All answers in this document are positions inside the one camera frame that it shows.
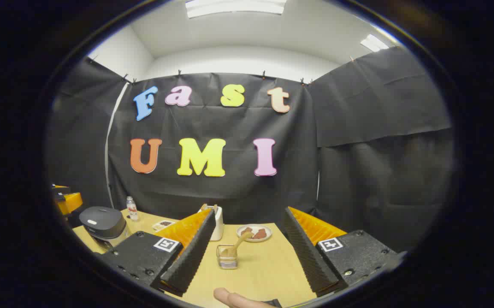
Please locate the wooden spoon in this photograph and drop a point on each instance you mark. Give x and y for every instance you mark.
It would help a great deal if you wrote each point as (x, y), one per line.
(240, 244)

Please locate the clear bottle with red label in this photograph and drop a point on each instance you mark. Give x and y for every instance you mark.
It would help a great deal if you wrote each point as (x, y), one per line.
(132, 209)

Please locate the small ceiling light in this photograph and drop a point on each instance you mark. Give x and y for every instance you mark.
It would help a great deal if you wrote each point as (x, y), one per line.
(374, 42)

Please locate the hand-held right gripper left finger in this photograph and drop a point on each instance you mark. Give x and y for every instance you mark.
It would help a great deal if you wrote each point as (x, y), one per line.
(191, 256)

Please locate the brown meat piece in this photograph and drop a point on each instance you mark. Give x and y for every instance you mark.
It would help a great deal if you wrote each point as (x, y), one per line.
(247, 232)
(260, 234)

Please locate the long ceiling light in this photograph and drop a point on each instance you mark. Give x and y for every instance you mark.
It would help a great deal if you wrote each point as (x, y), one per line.
(234, 7)

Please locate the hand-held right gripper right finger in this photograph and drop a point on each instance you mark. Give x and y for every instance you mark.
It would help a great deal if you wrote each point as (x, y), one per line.
(306, 256)

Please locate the white divided dish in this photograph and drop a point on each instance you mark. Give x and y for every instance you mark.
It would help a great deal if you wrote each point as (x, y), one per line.
(163, 224)

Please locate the white round plate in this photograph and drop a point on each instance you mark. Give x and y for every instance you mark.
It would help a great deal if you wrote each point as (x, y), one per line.
(252, 240)

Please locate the dark grey rice cooker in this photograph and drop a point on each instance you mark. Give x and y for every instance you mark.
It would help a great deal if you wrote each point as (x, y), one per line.
(101, 220)

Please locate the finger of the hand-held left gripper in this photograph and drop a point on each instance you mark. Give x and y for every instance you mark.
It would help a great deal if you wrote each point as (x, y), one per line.
(70, 202)
(60, 189)

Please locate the white toaster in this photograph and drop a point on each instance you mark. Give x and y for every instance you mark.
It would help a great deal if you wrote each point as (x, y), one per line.
(218, 226)

